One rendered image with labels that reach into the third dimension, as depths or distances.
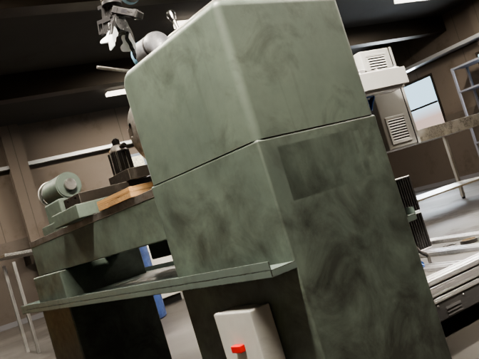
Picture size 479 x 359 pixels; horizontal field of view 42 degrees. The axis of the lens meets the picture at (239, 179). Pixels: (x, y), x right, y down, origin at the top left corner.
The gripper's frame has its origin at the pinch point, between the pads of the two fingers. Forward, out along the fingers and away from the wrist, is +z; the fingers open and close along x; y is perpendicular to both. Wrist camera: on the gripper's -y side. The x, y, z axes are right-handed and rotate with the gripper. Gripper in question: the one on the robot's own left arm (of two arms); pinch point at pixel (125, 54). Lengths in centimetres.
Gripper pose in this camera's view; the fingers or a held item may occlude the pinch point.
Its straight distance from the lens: 225.9
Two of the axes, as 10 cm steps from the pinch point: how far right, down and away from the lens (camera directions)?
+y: -8.8, 2.2, 4.2
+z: 1.8, 9.7, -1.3
